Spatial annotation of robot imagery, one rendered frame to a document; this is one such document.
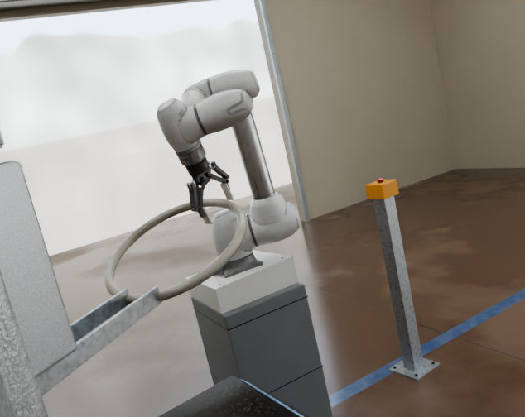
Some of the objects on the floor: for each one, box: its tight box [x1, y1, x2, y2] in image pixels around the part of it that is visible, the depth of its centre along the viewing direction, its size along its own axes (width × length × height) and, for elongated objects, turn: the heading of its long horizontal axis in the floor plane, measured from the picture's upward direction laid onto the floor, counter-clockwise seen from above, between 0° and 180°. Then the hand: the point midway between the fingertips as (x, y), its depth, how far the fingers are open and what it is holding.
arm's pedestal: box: [191, 282, 333, 417], centre depth 237 cm, size 50×50×80 cm
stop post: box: [365, 180, 440, 381], centre depth 274 cm, size 20×20×109 cm
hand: (219, 208), depth 176 cm, fingers open, 13 cm apart
